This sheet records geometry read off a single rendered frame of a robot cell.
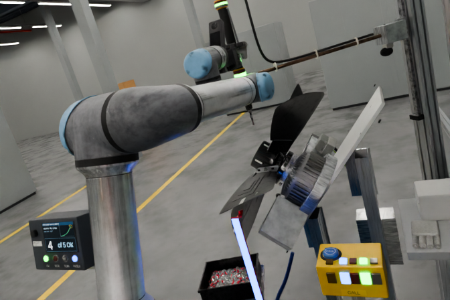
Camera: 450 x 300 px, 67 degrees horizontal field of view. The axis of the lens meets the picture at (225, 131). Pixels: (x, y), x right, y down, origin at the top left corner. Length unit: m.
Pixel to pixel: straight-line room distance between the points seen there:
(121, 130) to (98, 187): 0.13
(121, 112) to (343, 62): 6.20
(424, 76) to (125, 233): 1.27
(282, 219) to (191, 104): 0.80
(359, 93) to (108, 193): 6.28
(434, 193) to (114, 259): 1.12
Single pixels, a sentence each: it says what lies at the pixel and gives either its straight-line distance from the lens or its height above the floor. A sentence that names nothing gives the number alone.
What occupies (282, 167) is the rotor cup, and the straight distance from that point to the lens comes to 1.33.
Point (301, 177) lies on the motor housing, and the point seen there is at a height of 1.14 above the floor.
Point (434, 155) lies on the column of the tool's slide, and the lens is 1.65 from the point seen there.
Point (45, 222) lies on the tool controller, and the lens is 1.44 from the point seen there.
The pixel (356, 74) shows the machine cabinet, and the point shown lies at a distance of 6.68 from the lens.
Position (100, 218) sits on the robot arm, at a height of 1.43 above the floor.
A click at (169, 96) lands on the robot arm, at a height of 1.61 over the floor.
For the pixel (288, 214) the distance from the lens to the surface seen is 1.32.
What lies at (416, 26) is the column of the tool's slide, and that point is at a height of 1.54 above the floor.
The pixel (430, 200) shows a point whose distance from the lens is 1.45.
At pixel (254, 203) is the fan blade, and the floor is 1.04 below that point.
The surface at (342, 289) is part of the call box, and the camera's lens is 1.00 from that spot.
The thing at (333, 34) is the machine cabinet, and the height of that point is 1.39.
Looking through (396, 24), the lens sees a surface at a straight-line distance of 1.48.
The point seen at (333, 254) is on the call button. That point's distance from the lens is 0.98.
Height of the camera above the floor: 1.65
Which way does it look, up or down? 13 degrees down
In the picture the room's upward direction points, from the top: 16 degrees counter-clockwise
